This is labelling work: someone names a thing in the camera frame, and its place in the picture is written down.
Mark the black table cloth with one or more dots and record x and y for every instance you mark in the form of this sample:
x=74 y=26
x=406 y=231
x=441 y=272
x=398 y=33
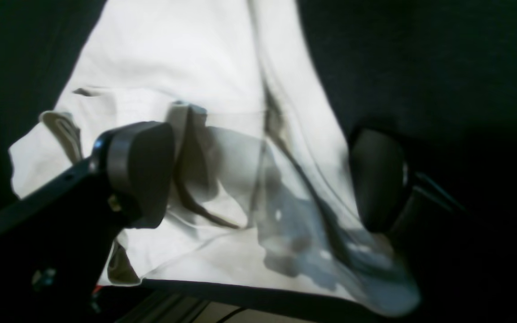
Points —
x=440 y=75

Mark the cream white T-shirt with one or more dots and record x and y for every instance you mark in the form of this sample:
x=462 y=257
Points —
x=262 y=195

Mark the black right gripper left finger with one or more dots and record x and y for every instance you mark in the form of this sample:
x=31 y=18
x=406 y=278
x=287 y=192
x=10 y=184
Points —
x=55 y=242

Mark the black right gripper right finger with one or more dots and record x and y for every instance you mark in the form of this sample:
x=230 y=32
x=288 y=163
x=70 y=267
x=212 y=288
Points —
x=397 y=193

